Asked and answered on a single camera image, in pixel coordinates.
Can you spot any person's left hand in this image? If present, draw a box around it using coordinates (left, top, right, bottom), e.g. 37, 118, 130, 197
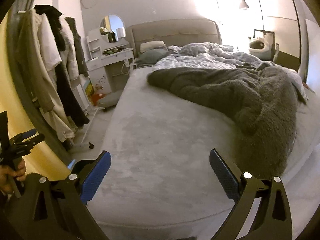
0, 159, 27, 195

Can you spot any grey bed mattress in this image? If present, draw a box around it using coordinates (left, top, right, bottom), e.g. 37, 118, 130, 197
86, 62, 320, 240

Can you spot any black hanging garment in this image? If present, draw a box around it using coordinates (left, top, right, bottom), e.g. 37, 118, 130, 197
34, 5, 89, 127

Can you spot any grey cushioned rolling stool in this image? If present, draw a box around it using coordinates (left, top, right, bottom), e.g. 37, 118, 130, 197
97, 90, 123, 109

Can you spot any white clothes rack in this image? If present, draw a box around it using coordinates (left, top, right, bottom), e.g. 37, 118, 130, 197
68, 78, 102, 154

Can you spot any dark grey fluffy blanket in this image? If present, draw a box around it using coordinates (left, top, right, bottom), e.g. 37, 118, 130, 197
147, 67, 306, 179

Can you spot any beige hanging coat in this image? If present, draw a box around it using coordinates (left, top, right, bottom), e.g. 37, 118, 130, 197
17, 9, 75, 142

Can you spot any white power strip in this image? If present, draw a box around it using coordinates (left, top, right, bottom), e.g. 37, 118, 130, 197
124, 58, 130, 68

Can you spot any dark green hanging garment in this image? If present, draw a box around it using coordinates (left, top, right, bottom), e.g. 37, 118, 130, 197
65, 17, 89, 77

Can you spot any white vanity dresser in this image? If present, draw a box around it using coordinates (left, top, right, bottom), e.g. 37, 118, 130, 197
87, 28, 134, 94

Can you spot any blue white patterned duvet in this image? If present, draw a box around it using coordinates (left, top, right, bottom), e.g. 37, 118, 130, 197
153, 42, 308, 100

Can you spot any white leaning board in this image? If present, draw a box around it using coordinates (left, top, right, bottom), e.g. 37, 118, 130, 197
299, 19, 319, 90

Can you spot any white cat bed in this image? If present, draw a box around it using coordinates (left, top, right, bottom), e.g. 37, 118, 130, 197
248, 37, 271, 61

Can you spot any grey-green pillow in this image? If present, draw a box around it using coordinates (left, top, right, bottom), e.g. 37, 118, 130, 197
135, 48, 168, 66

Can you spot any cream pillow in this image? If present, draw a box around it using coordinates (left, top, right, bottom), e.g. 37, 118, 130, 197
140, 40, 166, 53

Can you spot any oval vanity mirror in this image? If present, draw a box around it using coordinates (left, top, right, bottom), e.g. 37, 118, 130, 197
99, 14, 125, 43

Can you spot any white table lamp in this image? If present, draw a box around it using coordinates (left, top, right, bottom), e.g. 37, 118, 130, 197
116, 27, 126, 39

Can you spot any grey upholstered headboard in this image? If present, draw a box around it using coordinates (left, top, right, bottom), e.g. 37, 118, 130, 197
125, 18, 222, 55

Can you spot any black chair frame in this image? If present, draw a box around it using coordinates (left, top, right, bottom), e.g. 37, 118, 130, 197
253, 29, 279, 62

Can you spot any large wardrobe with black frame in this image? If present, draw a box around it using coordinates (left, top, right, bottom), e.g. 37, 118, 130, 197
236, 0, 301, 70

